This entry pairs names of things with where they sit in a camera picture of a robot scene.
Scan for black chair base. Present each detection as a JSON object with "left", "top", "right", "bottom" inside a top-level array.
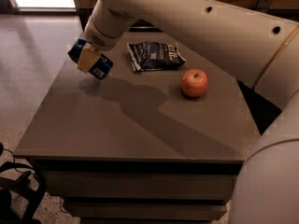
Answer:
[{"left": 0, "top": 142, "right": 47, "bottom": 224}]

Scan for blue chip bag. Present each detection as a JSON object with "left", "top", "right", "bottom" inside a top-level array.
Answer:
[{"left": 127, "top": 41, "right": 186, "bottom": 72}]

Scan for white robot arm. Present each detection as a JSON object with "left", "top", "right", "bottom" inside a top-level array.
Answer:
[{"left": 84, "top": 0, "right": 299, "bottom": 224}]

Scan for grey drawer cabinet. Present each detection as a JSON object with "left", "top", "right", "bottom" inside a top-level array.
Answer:
[{"left": 16, "top": 33, "right": 259, "bottom": 224}]

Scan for lower grey drawer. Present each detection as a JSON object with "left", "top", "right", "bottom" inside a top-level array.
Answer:
[{"left": 64, "top": 202, "right": 227, "bottom": 221}]

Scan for blue pepsi can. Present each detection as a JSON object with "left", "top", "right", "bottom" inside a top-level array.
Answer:
[{"left": 67, "top": 38, "right": 113, "bottom": 80}]

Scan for red apple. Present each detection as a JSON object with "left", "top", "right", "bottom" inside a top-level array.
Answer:
[{"left": 180, "top": 69, "right": 208, "bottom": 98}]

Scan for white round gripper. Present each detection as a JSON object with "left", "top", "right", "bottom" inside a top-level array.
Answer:
[{"left": 77, "top": 16, "right": 122, "bottom": 73}]

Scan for upper grey drawer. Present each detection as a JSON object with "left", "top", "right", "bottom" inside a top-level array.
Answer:
[{"left": 43, "top": 171, "right": 236, "bottom": 200}]

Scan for grey drawer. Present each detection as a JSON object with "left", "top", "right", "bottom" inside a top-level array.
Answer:
[
  {"left": 43, "top": 171, "right": 236, "bottom": 200},
  {"left": 64, "top": 202, "right": 227, "bottom": 221}
]

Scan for right metal bracket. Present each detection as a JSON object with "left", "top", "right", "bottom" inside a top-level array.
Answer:
[{"left": 256, "top": 0, "right": 273, "bottom": 13}]

